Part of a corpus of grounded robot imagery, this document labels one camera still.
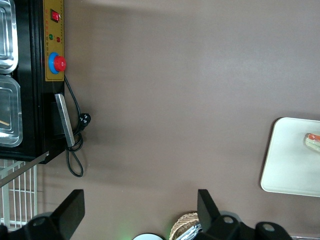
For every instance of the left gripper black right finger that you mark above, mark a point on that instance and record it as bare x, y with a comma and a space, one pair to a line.
220, 225

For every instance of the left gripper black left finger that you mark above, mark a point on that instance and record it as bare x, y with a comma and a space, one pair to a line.
67, 215

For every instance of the plastic-wrapped triangle sandwich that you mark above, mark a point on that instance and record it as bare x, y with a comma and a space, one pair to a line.
313, 142

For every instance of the beige plastic serving tray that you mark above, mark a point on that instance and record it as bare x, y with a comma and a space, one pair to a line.
287, 160

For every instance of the stainless steel food tray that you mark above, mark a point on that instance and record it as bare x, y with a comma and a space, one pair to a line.
7, 32
10, 105

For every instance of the aluminium foil container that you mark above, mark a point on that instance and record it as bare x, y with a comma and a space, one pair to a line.
191, 233

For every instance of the light wicker basket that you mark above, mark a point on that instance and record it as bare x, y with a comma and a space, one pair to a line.
179, 222

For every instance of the silver metal bar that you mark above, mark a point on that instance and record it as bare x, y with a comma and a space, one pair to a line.
25, 168

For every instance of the small wooden stick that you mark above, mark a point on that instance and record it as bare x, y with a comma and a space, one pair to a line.
4, 122

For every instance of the black sealing machine yellow panel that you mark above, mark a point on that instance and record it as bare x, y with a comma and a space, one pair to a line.
32, 100

